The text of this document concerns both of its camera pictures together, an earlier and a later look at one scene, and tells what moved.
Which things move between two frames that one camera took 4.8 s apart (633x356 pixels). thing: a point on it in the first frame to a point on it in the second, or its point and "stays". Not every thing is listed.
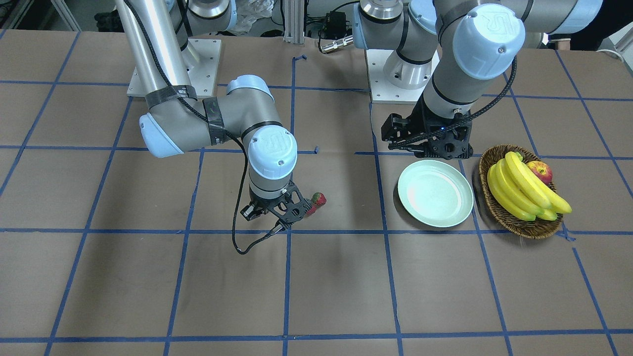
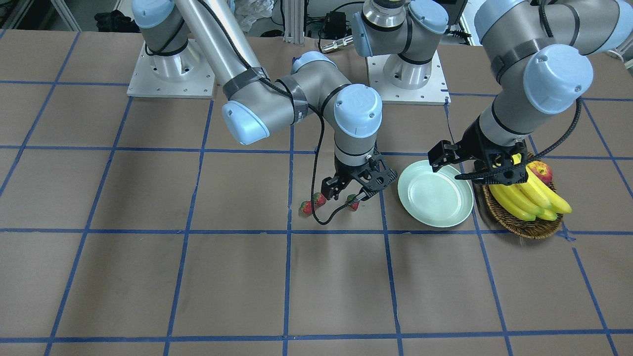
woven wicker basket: (515, 225) stays
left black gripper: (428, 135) to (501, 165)
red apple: (542, 170) stays
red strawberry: (318, 199) stays
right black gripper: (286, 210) to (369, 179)
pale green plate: (435, 193) stays
